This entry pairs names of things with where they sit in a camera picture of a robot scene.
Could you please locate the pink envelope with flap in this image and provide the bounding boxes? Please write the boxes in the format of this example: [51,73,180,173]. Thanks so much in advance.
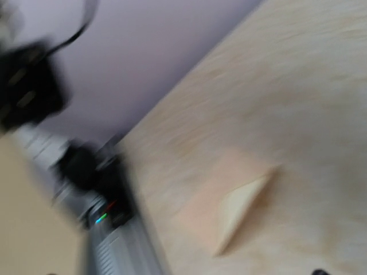
[173,147,282,257]

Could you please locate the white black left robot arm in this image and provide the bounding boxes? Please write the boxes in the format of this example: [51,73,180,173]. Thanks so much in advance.
[1,43,136,228]

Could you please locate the aluminium front rail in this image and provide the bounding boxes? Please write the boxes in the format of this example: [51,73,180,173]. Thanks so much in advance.
[83,217,170,275]

